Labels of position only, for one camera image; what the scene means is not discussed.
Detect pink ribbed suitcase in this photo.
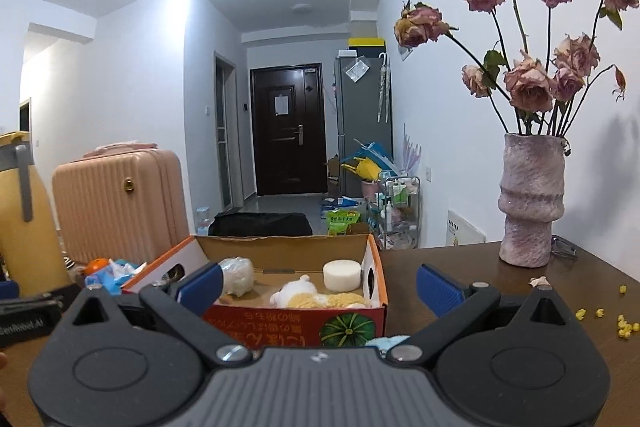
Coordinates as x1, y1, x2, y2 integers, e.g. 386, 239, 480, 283
51, 144, 191, 265

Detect white panel heater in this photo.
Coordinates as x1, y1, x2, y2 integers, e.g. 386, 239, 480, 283
446, 208, 487, 248

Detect yellow thermos jug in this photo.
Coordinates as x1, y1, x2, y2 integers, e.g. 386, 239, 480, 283
0, 132, 71, 299

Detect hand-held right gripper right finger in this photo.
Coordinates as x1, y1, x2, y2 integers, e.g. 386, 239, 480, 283
385, 263, 572, 365

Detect black floor bag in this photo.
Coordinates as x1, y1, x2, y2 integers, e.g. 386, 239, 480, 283
208, 212, 313, 237

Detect wire trolley with bottles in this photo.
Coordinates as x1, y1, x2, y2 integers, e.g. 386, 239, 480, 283
376, 174, 421, 251

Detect pink textured vase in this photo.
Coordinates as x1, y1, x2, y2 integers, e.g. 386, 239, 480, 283
498, 133, 567, 268

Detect scattered yellow popcorn pieces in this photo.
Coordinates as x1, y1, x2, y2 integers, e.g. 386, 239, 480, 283
575, 284, 640, 341

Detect grey refrigerator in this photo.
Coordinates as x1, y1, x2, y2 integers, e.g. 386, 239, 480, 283
334, 54, 393, 198

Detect yellow and black box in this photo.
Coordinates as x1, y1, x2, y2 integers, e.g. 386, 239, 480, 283
348, 37, 387, 56

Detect dried pink roses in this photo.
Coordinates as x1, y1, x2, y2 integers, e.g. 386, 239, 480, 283
394, 0, 640, 138

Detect purple plant wall decal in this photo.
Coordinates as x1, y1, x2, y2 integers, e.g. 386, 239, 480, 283
402, 122, 424, 178

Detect clear plastic bag on refrigerator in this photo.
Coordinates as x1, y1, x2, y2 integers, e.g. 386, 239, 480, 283
344, 59, 370, 82

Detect green and white bag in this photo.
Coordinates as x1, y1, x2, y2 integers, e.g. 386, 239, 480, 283
327, 209, 361, 236

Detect red cardboard box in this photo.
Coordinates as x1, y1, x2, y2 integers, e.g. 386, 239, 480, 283
121, 234, 388, 349

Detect blue folded item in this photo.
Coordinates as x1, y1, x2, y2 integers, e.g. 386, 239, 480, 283
352, 138, 396, 172

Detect white and yellow sheep plush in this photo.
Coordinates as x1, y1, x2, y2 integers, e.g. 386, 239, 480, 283
270, 274, 373, 309

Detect white round sponge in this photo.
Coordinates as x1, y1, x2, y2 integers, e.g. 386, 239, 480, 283
323, 259, 362, 292

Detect dark brown entrance door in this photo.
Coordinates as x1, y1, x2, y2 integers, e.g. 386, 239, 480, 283
250, 64, 323, 196

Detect light blue puff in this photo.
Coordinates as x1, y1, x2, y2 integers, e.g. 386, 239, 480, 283
365, 334, 416, 351

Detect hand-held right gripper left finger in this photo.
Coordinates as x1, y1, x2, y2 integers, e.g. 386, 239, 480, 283
70, 262, 251, 365

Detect yellow bag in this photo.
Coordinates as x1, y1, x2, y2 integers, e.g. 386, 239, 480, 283
341, 157, 379, 180

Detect brown cardboard box on floor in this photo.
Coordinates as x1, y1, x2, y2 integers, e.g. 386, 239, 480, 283
327, 155, 346, 196

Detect white folded umbrella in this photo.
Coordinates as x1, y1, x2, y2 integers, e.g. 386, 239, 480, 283
377, 53, 392, 124

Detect blue wet wipes pack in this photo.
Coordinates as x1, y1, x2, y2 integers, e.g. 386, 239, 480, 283
85, 258, 149, 296

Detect grey side door frame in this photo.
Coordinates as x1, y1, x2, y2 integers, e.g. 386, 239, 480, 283
214, 52, 237, 212

